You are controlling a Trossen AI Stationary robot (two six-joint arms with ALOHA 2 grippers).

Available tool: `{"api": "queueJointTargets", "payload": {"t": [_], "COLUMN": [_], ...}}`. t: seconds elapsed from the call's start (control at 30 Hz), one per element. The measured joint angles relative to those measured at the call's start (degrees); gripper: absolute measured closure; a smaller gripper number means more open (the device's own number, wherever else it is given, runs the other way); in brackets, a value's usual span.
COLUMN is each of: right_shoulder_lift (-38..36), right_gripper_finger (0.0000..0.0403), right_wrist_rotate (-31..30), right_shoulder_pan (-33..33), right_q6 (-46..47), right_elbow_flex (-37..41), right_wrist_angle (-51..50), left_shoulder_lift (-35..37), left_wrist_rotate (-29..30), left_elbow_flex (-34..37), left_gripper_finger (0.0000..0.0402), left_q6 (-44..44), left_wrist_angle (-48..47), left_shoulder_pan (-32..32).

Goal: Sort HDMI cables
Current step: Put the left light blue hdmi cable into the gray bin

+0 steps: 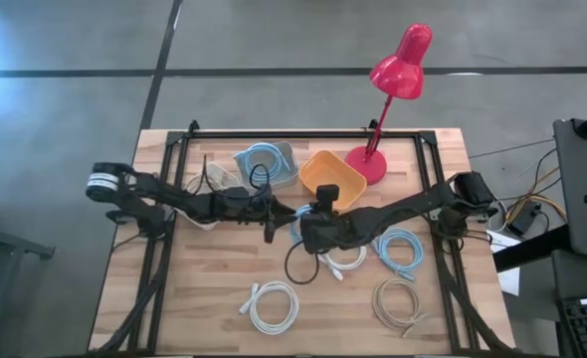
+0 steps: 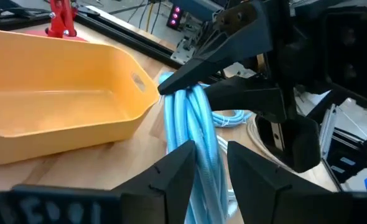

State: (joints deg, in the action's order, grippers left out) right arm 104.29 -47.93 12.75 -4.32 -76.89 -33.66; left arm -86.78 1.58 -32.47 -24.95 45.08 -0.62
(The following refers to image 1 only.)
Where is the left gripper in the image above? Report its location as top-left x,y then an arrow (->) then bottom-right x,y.
232,186 -> 297,246

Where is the light blue HDMI cable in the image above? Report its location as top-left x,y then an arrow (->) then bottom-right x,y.
236,142 -> 292,187
289,202 -> 315,248
372,227 -> 425,282

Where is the white HDMI cable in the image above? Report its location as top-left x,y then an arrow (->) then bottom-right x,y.
317,244 -> 369,282
238,279 -> 300,336

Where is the beige HDMI cable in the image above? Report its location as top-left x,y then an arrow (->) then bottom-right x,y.
185,165 -> 241,198
371,276 -> 432,340

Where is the grey plastic bin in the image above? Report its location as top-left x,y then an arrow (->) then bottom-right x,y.
232,140 -> 300,191

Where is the yellow plastic bin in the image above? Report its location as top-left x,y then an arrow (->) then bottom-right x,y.
297,149 -> 369,213

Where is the white plastic bin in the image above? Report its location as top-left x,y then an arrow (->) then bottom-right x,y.
182,159 -> 244,231

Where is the red desk lamp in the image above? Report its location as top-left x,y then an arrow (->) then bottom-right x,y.
343,22 -> 434,187

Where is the white paper sheet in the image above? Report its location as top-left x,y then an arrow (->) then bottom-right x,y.
486,230 -> 522,297

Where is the black power box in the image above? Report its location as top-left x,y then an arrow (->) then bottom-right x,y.
505,200 -> 544,237

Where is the black floor stand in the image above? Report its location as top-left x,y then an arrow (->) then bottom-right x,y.
0,197 -> 57,349

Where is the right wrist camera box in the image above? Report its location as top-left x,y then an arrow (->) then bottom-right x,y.
315,184 -> 341,217

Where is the black right camera cable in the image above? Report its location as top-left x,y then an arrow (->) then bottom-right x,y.
284,240 -> 321,286

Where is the black camera cable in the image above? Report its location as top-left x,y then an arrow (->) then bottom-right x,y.
284,240 -> 321,286
200,154 -> 273,191

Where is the black left camera cable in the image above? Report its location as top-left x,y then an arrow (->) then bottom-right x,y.
200,154 -> 273,191

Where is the black aluminium rig frame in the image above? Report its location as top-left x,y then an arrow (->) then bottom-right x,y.
92,119 -> 516,357

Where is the yellow and black wire bundle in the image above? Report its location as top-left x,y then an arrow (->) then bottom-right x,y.
470,137 -> 569,235

